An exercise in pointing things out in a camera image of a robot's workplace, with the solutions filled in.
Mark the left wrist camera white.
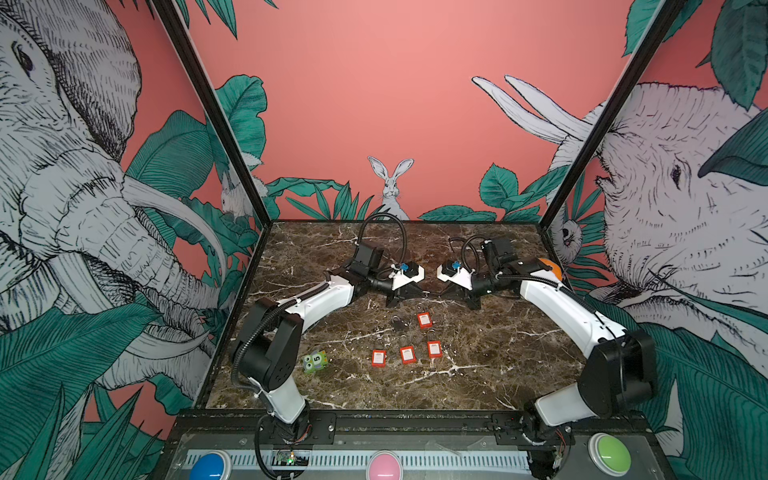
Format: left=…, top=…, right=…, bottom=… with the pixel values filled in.
left=389, top=262, right=425, bottom=290

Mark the green monster toy cube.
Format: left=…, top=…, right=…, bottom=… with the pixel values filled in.
left=302, top=351, right=329, bottom=374

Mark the orange shark plush toy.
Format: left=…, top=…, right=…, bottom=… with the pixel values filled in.
left=539, top=258, right=563, bottom=281

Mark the red padlock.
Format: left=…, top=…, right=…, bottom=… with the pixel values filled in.
left=427, top=341, right=443, bottom=359
left=371, top=350, right=387, bottom=368
left=417, top=312, right=433, bottom=329
left=400, top=346, right=417, bottom=365

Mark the white slotted cable duct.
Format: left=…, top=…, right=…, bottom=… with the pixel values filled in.
left=262, top=449, right=531, bottom=474

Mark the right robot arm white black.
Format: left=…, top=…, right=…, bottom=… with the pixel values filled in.
left=437, top=238, right=658, bottom=445

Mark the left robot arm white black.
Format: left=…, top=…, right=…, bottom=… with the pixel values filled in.
left=230, top=212, right=426, bottom=445

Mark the black mounting rail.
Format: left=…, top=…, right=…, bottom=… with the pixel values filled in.
left=168, top=409, right=651, bottom=448

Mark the green push button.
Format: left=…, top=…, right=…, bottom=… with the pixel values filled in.
left=587, top=433, right=632, bottom=478

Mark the pink push button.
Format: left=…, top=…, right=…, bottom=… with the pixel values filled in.
left=366, top=450, right=403, bottom=480

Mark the blue push button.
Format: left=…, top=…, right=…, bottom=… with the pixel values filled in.
left=189, top=450, right=233, bottom=480

